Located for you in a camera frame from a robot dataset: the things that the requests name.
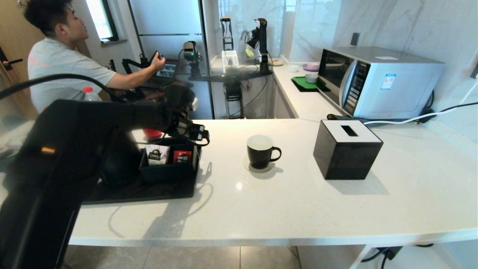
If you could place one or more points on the person in grey shirt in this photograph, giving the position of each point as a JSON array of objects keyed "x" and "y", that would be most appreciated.
[{"x": 56, "y": 63}]

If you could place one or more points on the yellow bowl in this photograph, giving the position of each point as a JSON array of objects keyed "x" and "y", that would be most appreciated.
[{"x": 276, "y": 61}]

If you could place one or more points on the black serving tray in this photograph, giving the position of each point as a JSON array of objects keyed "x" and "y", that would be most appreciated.
[{"x": 157, "y": 192}]

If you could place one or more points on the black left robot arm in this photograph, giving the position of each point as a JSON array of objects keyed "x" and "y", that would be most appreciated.
[{"x": 74, "y": 149}]

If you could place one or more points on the black camera head on stand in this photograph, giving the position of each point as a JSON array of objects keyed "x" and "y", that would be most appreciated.
[{"x": 191, "y": 52}]

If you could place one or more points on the black upright frame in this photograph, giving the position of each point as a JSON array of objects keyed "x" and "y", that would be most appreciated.
[{"x": 226, "y": 33}]

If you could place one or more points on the brown wooden table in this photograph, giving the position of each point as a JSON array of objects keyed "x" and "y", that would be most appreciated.
[{"x": 149, "y": 93}]

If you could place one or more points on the purple plate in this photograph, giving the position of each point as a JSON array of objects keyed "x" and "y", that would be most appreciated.
[{"x": 312, "y": 67}]

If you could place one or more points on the small grey bowl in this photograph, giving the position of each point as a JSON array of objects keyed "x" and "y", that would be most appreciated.
[{"x": 311, "y": 79}]

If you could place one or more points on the small white bowl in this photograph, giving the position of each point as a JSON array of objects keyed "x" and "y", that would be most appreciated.
[{"x": 293, "y": 69}]

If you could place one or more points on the water bottle with red label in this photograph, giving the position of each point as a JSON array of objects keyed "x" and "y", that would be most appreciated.
[{"x": 89, "y": 91}]

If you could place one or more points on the red coffee sachet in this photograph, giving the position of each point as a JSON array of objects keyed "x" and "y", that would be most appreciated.
[{"x": 182, "y": 157}]

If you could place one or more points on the red tomato shaped object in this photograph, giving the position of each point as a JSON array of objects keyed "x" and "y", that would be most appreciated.
[{"x": 152, "y": 133}]

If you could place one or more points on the green mat on black tray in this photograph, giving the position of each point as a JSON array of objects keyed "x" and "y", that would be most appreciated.
[{"x": 302, "y": 84}]

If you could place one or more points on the black compartment box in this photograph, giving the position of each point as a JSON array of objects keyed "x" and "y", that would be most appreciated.
[{"x": 168, "y": 173}]

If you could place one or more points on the window with dark frame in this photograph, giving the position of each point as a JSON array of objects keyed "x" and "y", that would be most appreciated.
[{"x": 99, "y": 18}]

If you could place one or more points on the black laptop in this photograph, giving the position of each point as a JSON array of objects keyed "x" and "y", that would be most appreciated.
[{"x": 167, "y": 70}]

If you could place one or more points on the black power adapter brick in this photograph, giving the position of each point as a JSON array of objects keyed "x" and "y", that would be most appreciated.
[{"x": 390, "y": 253}]

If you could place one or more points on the clear glass coaster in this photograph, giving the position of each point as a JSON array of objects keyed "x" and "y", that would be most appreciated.
[{"x": 246, "y": 166}]

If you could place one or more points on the grey refrigerator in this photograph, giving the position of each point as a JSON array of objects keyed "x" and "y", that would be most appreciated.
[{"x": 168, "y": 22}]

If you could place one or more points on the white tea bag packet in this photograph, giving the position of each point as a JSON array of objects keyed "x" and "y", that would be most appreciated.
[{"x": 157, "y": 155}]

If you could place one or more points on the black tissue box white lid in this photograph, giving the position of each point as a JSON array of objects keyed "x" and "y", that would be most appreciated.
[{"x": 343, "y": 157}]

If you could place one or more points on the silver microwave oven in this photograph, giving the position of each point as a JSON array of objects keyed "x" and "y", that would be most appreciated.
[{"x": 396, "y": 89}]

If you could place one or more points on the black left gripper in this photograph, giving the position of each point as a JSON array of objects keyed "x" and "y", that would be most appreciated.
[{"x": 186, "y": 129}]

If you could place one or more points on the black electric kettle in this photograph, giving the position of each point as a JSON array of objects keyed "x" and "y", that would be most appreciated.
[{"x": 123, "y": 164}]

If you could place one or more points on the black wall switch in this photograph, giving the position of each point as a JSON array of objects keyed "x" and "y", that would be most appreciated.
[{"x": 354, "y": 40}]

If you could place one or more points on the black mug white inside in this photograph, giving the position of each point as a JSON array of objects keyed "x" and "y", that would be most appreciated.
[{"x": 259, "y": 157}]

